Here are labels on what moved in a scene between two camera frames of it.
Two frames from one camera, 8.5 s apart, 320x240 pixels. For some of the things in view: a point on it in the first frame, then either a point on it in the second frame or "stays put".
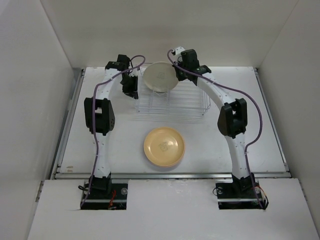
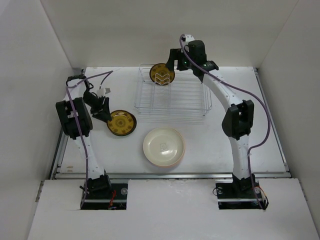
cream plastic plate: x=160 y=76 -> x=163 y=146
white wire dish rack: x=185 y=98 stays put
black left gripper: x=133 y=90 -> x=101 y=111
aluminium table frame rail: x=88 y=175 stays put
